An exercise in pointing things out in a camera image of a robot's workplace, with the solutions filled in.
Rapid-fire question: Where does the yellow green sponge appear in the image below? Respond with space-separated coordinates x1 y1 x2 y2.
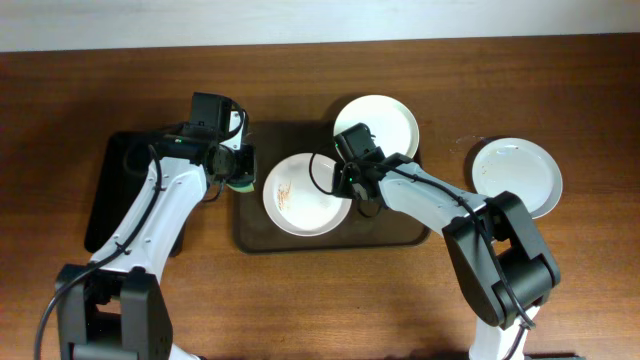
226 183 255 193

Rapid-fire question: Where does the white plate with stains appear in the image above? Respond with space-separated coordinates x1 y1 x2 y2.
471 138 563 219

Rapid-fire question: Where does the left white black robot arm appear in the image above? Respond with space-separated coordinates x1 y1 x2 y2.
47 136 256 359

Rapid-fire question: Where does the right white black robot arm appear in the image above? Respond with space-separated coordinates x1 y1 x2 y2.
332 154 561 359

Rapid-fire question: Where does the brown translucent tray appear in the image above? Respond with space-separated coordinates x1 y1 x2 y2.
232 121 431 254

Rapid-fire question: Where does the black rectangular tray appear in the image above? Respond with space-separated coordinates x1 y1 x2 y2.
84 132 159 253

